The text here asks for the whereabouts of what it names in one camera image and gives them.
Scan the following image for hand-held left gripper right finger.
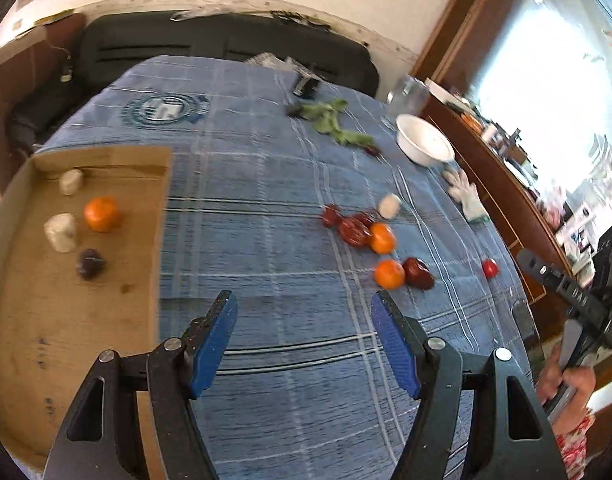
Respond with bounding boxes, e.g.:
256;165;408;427
370;290;569;480

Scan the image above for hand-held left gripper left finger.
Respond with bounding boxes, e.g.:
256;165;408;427
41;290;239;480

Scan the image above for orange mandarin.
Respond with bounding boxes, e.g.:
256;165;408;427
373;258;406;290
83;196;122;233
368;222;398;255

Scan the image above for large dried red date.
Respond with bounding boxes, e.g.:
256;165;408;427
402;256;435;291

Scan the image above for shallow cardboard tray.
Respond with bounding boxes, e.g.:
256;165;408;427
0;145;174;471

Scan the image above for person's right forearm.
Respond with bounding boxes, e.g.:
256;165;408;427
553;407;597;480

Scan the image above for person's right hand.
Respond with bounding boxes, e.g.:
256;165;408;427
536;345;597;421

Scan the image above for dark purple plum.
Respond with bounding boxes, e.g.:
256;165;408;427
76;248;107;281

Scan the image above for white glove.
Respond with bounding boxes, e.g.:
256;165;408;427
442;169;491;223

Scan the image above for blue plaid blanket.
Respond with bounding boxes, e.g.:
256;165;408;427
33;55;542;480

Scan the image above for white bowl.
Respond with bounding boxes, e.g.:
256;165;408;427
395;114;456;166

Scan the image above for small white vegetable chunk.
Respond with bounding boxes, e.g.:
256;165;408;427
58;169;84;197

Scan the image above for green leafy vegetable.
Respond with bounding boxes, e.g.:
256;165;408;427
300;100;382;156

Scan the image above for wooden framed window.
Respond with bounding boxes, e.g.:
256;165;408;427
411;0;612;261

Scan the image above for clear glass jar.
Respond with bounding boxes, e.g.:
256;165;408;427
383;75;432;126

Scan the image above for small black box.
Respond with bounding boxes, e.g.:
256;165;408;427
292;75;321;98

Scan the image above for striped cloth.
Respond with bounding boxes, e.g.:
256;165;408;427
243;52;287;68

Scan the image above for black sofa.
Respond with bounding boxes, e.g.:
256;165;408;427
78;10;379;96

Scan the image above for flat yellow box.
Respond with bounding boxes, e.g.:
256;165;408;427
33;10;74;26

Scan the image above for white charger with cable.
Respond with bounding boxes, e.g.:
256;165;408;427
48;42;74;83

